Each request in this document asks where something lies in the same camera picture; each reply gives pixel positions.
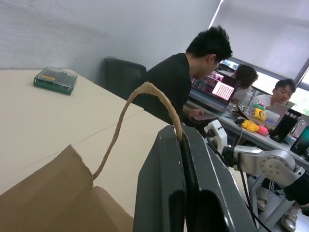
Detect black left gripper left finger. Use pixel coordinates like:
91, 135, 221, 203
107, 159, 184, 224
133, 125, 187, 232

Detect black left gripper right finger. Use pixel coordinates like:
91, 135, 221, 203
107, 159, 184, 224
181, 125, 258, 232

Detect dark smartphone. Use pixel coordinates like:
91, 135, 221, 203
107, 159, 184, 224
191, 113, 219, 123

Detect brown paper bag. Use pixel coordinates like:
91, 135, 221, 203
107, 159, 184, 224
0, 82, 183, 232

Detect yellow plush toy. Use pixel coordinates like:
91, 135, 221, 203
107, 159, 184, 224
241, 119, 259, 132

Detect pink plush toy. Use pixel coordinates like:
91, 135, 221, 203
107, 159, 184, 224
255, 124, 270, 136

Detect yellow plush with face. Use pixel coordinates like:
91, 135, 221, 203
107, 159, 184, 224
252, 102, 267, 120

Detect man's hand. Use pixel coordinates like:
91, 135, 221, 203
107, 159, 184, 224
182, 108, 206, 124

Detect white sneaker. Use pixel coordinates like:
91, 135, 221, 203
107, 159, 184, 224
255, 188, 269, 211
281, 207, 302, 231

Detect grey office desk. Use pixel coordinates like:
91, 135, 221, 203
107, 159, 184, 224
186, 99, 309, 228

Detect clear plastic bottle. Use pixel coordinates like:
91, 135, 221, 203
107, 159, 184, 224
241, 88, 254, 110

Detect black insulated tumbler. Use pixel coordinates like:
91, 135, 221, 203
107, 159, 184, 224
269, 108, 303, 144

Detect laptop with pink screen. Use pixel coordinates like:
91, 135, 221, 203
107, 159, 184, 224
189, 74, 239, 113

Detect dark teal cup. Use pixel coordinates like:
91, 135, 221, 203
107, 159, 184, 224
289, 125, 309, 157

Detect man in black shirt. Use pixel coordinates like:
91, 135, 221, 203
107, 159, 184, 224
135, 25, 234, 126

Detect person with brown hair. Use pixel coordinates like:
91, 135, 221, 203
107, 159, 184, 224
231, 64, 259, 102

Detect black office chair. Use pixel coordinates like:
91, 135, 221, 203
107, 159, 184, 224
103, 57, 147, 101

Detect person in white shirt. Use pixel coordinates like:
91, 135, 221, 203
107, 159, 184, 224
251, 78, 297, 115

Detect green transparent plastic box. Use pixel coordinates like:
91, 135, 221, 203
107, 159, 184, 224
33, 66, 78, 96

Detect white window blind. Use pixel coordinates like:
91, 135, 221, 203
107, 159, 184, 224
211, 0, 309, 85

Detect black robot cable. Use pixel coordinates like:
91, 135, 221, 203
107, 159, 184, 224
207, 137, 270, 232

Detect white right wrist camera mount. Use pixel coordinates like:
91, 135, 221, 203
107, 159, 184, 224
204, 119, 228, 156

